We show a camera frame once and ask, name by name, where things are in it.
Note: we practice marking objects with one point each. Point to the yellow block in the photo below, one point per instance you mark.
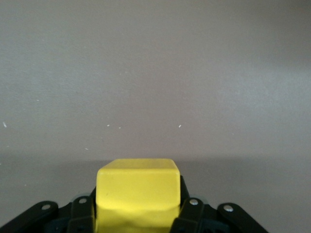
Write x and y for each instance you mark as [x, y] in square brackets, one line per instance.
[138, 189]

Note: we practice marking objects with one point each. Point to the brown table cover sheet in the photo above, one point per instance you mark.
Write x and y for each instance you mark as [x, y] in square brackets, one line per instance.
[145, 72]

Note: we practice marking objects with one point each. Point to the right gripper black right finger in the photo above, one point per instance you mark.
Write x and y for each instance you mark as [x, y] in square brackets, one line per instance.
[192, 213]

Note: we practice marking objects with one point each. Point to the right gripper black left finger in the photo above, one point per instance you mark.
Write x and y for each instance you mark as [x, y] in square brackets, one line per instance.
[82, 213]

